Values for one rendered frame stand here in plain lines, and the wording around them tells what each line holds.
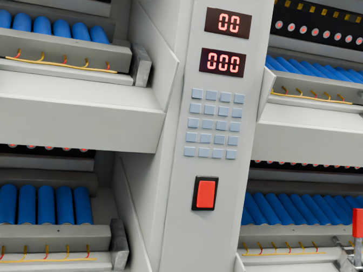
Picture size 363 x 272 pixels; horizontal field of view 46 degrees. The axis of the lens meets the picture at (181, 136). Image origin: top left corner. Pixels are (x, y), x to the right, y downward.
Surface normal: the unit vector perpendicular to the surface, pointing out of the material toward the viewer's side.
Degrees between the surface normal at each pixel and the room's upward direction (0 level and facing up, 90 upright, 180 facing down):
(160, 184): 90
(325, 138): 113
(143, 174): 90
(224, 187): 90
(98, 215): 23
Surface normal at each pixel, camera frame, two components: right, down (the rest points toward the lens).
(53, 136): 0.27, 0.52
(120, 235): 0.25, -0.85
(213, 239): 0.34, 0.16
